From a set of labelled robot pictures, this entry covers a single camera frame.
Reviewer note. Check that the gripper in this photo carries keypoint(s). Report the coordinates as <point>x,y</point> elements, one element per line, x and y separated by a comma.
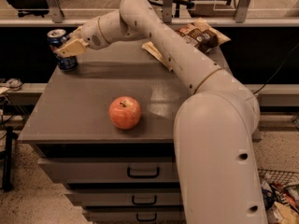
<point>92,34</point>

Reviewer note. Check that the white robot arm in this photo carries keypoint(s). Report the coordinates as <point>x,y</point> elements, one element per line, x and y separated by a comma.
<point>213,128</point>

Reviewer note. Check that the metal glass railing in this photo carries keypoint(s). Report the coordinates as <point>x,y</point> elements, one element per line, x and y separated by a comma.
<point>76,12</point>

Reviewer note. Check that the red apple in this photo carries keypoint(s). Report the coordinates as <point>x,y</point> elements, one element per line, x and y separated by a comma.
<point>125,112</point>

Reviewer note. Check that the grey drawer cabinet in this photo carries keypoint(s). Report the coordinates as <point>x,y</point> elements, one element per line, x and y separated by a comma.
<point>71,118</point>

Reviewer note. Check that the brown and cream chip bag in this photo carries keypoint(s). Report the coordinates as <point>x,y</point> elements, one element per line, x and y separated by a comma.
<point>199,34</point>

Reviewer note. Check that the top grey drawer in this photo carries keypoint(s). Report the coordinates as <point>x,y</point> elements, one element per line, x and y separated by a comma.
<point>109,170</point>

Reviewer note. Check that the grey drawer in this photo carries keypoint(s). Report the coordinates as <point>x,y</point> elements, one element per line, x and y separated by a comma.
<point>134,214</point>
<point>109,170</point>
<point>124,197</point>

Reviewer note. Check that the black stand at left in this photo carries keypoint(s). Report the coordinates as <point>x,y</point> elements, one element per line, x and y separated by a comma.
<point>5,156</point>

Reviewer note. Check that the middle grey drawer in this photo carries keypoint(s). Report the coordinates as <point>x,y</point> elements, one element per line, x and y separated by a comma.
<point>124,197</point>

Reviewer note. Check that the bottom grey drawer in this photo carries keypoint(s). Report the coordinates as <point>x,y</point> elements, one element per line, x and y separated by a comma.
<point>134,214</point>

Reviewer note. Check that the blue snack bag in basket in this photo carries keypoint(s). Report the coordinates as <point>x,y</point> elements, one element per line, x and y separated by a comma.
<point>268,198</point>

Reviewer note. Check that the red snack bag in basket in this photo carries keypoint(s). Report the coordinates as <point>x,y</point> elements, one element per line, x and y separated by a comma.
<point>282,195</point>

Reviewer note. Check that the wire basket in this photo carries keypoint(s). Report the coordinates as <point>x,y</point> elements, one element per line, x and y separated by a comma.
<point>280,213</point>

